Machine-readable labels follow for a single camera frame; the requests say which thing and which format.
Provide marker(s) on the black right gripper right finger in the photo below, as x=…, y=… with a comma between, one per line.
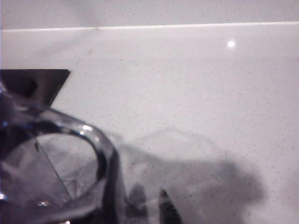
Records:
x=168, y=210

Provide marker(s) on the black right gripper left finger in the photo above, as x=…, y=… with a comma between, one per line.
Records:
x=115, y=186

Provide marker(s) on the clear faceted glass mug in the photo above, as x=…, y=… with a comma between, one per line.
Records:
x=53, y=168

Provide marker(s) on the black kitchen sink basin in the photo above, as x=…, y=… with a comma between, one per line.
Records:
x=39, y=84

